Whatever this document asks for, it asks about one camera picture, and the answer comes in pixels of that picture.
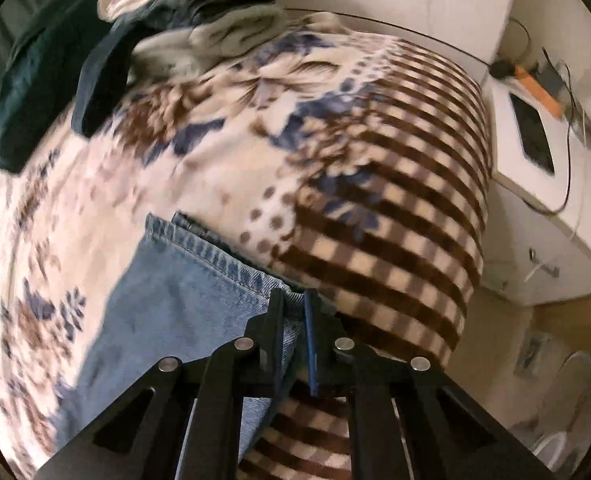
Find grey and white patterned cloth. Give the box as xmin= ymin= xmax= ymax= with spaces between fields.
xmin=96 ymin=0 xmax=288 ymax=81

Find blue denim pants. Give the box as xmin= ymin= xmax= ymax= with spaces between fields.
xmin=50 ymin=211 xmax=312 ymax=462

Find clear plastic chair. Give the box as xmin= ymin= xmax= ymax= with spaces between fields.
xmin=510 ymin=350 xmax=591 ymax=466

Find black tablet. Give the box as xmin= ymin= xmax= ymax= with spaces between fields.
xmin=508 ymin=91 xmax=556 ymax=177

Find black cable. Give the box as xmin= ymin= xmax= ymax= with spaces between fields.
xmin=505 ymin=17 xmax=589 ymax=213

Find dark green cloth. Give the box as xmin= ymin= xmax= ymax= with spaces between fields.
xmin=0 ymin=0 xmax=141 ymax=171

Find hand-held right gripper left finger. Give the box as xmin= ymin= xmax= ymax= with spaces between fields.
xmin=34 ymin=288 xmax=287 ymax=480

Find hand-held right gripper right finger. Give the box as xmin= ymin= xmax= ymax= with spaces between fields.
xmin=303 ymin=290 xmax=559 ymax=480

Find orange and black tool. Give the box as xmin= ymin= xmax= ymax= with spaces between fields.
xmin=514 ymin=65 xmax=562 ymax=116

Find floral and checked blanket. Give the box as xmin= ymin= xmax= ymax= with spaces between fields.
xmin=0 ymin=12 xmax=493 ymax=480

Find white cabinet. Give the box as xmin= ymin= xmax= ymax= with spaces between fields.
xmin=478 ymin=62 xmax=591 ymax=308

